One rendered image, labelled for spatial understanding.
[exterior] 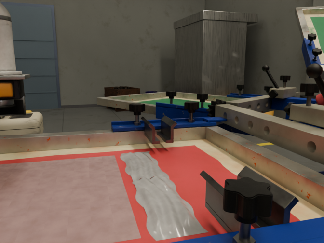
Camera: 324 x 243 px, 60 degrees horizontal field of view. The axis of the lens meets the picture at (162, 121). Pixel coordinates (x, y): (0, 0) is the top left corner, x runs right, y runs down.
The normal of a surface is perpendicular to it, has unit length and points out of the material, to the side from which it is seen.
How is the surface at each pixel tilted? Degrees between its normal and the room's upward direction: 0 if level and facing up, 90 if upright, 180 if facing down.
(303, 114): 90
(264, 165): 90
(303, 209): 0
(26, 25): 90
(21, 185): 0
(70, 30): 90
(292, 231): 0
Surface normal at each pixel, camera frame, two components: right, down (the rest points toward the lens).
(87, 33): 0.32, 0.18
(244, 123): -0.97, 0.05
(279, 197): -0.69, -0.65
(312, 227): 0.00, -0.98
